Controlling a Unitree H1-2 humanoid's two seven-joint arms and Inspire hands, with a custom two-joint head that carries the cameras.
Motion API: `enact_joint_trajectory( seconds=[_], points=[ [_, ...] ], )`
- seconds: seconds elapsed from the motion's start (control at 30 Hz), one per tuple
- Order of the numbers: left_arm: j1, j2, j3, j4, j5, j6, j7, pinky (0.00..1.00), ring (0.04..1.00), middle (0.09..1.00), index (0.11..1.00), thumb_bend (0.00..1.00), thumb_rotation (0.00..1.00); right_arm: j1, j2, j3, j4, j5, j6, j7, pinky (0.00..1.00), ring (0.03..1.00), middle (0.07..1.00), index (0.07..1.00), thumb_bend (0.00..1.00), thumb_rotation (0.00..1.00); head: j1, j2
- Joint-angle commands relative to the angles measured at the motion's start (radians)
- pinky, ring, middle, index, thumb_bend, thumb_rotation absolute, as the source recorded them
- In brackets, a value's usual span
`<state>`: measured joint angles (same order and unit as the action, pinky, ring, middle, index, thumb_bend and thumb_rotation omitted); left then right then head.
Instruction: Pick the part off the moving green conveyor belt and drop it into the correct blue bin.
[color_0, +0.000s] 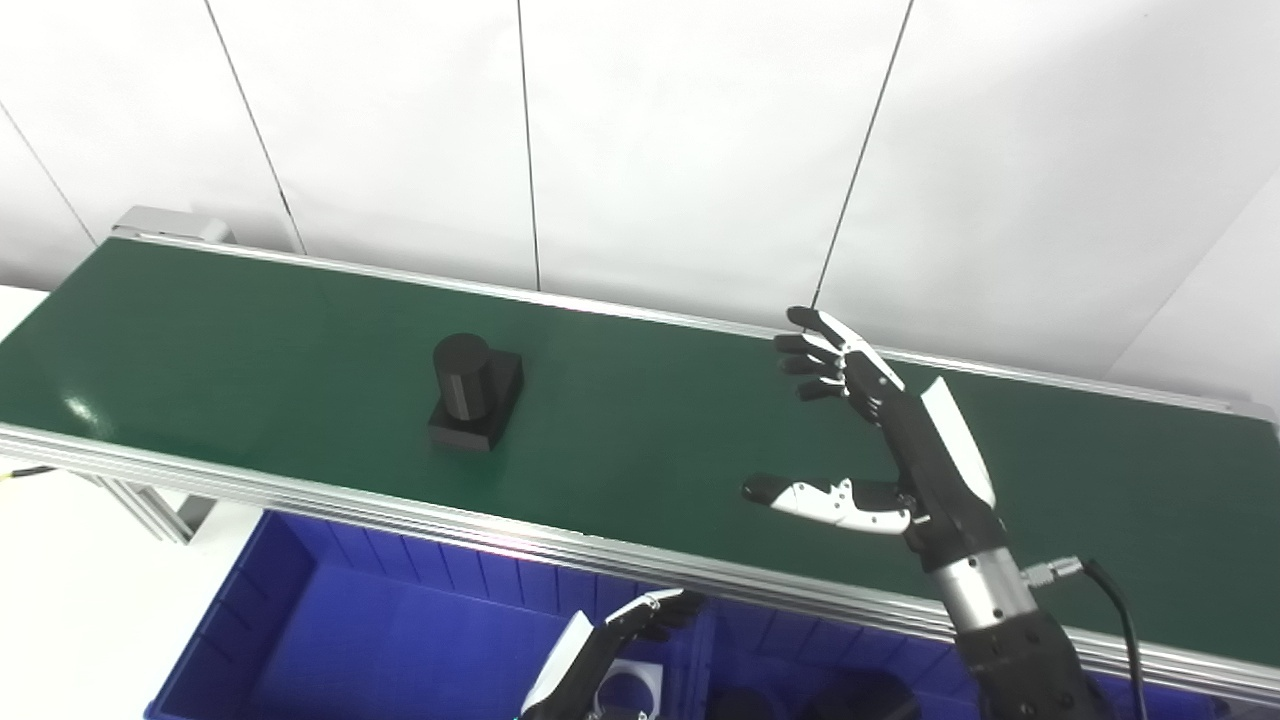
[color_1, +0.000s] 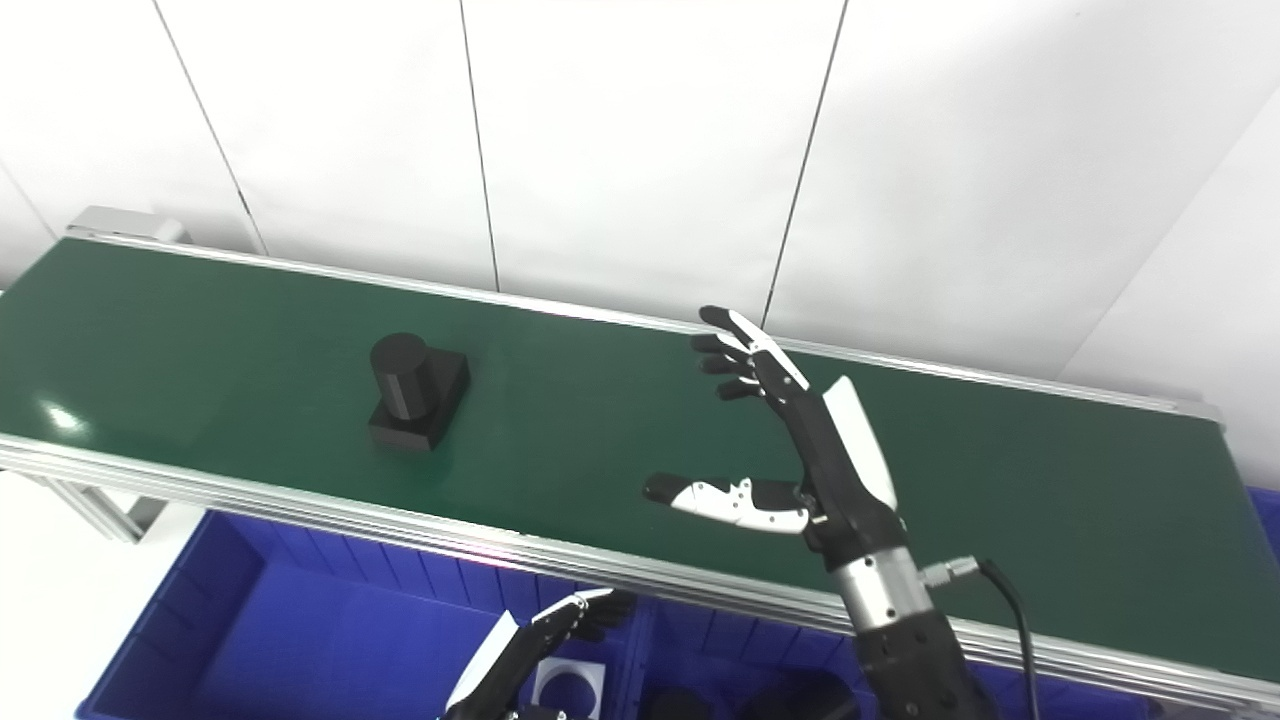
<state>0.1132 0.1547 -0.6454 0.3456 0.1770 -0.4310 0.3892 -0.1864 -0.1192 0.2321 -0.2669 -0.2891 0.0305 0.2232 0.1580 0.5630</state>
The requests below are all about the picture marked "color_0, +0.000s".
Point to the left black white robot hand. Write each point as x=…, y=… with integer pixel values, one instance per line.
x=580, y=670

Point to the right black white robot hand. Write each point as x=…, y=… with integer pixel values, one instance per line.
x=930, y=470

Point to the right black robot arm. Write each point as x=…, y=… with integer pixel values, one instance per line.
x=1010, y=650

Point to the blue plastic bin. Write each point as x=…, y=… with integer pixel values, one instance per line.
x=790, y=645
x=350, y=640

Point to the green conveyor belt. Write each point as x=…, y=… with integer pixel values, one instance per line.
x=300, y=500
x=650, y=430

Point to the aluminium conveyor leg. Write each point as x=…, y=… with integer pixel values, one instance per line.
x=150, y=510

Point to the grey conveyor motor box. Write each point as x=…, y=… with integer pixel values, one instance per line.
x=170, y=222

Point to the white block with round hole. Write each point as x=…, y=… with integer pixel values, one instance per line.
x=645, y=675

